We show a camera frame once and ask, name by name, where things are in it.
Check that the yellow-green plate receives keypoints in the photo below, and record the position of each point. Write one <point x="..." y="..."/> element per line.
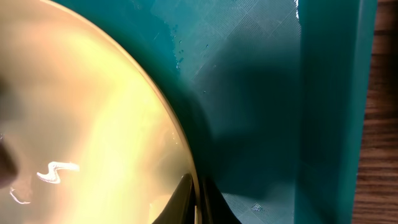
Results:
<point x="86" y="135"/>

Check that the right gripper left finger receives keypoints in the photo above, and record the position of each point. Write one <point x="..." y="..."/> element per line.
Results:
<point x="180" y="209"/>

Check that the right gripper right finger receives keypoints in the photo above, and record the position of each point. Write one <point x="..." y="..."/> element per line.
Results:
<point x="214" y="207"/>

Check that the teal plastic serving tray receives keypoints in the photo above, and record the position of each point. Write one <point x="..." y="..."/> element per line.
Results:
<point x="271" y="94"/>

